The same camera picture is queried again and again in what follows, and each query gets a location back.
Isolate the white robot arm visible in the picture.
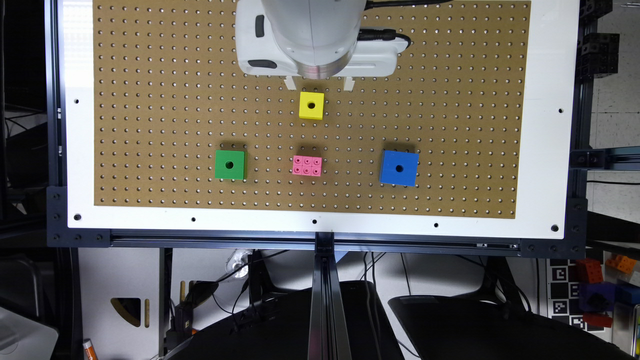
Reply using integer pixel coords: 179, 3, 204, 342
235, 0, 411, 91

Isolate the black aluminium table frame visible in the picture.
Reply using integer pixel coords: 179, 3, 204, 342
44, 1, 594, 259

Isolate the black bricks stack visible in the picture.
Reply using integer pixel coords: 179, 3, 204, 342
576, 0, 620, 82

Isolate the white table panel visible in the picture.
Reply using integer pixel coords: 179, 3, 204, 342
57, 1, 578, 239

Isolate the pink studded brick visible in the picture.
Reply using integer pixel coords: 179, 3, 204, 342
292, 155, 323, 177

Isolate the black chair seat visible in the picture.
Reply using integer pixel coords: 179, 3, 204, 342
388, 295, 632, 360

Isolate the fiducial marker sheet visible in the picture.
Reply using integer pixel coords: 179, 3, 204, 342
546, 259, 587, 330

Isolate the blue block with hole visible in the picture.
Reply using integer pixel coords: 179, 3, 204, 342
379, 150, 419, 187

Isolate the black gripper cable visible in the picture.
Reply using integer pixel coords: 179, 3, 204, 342
357, 0, 454, 50

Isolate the green block with hole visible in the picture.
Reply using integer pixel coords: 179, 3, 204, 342
214, 150, 246, 180

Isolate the purple block on shelf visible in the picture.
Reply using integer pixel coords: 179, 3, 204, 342
578, 282, 616, 312

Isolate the brown pegboard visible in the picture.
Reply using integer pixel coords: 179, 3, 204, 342
92, 1, 533, 219

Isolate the black vertical frame rail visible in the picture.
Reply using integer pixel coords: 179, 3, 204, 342
307, 232, 352, 360

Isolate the red brick on shelf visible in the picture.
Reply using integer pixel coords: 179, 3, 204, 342
576, 258, 604, 284

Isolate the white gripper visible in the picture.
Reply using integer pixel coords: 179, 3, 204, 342
235, 0, 409, 92

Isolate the yellow block with hole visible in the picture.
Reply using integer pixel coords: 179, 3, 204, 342
298, 92, 325, 121

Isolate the orange brick on shelf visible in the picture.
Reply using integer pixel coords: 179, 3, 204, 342
605, 254, 637, 275

